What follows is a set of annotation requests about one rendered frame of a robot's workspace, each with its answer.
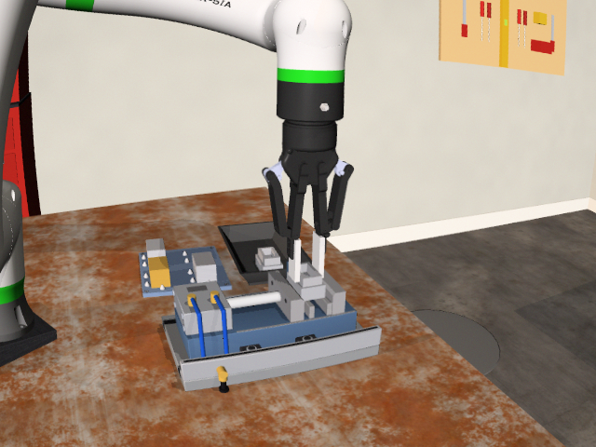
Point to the grey flat bar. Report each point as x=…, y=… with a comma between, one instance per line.
x=309, y=309

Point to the grey metal bar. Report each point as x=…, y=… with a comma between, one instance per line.
x=325, y=304

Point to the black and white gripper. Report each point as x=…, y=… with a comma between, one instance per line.
x=309, y=157

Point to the orange-yellow rectangular block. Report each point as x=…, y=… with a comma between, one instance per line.
x=159, y=271

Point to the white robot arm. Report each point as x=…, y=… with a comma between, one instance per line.
x=310, y=38

